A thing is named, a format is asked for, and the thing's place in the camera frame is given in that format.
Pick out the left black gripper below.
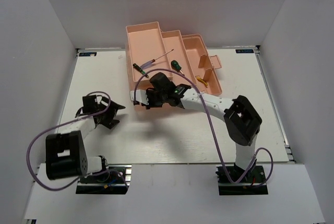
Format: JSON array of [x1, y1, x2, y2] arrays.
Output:
[[96, 96, 125, 128]]

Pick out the yellow long-nose pliers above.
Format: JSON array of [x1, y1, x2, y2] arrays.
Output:
[[196, 76, 208, 88]]

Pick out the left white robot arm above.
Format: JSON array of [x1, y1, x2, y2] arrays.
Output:
[[45, 95, 125, 182]]

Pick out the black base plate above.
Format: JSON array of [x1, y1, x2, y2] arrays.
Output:
[[216, 166, 268, 196], [76, 165, 132, 195]]

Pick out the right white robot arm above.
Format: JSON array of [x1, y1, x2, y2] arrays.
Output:
[[132, 68, 263, 182]]

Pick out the purple cable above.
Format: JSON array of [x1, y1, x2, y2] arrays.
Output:
[[26, 91, 129, 191], [134, 68, 273, 187]]

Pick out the pink plastic tool box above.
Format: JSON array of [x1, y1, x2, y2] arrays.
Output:
[[126, 22, 222, 96]]

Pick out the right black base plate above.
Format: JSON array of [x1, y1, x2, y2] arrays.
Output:
[[216, 166, 268, 196]]

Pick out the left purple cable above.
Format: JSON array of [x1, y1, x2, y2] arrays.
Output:
[[26, 91, 129, 191]]

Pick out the black precision screwdriver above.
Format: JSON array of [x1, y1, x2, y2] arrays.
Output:
[[133, 63, 149, 78]]

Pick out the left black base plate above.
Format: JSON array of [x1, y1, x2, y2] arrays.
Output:
[[76, 165, 132, 195]]

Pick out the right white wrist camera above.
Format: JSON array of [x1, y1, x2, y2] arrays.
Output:
[[130, 89, 149, 105]]

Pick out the green stubby screwdriver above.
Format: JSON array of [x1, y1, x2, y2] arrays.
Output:
[[171, 60, 185, 76]]

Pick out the purple handle screwdriver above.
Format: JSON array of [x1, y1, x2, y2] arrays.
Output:
[[140, 49, 174, 69]]

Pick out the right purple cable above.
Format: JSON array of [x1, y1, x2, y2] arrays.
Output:
[[134, 68, 273, 187]]

